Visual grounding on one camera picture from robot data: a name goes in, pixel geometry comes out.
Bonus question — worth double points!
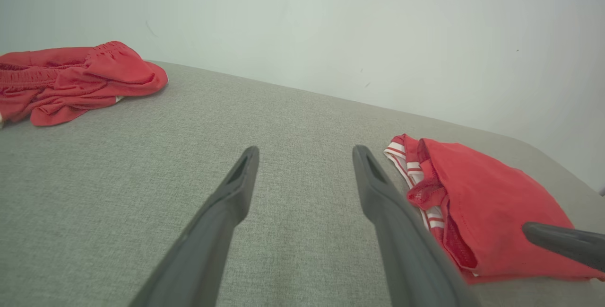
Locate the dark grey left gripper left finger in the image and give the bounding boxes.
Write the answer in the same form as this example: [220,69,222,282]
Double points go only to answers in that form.
[129,146,260,307]

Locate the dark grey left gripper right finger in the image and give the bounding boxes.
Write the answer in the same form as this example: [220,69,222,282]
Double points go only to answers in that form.
[352,144,481,307]

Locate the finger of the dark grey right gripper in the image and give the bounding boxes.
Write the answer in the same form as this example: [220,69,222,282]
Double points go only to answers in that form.
[522,222,605,272]

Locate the red shirt with striped trim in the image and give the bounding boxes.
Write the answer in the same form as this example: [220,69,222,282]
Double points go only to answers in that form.
[384,133,605,285]

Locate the red shorts with white panel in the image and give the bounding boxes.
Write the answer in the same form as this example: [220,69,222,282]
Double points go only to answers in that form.
[0,41,169,128]

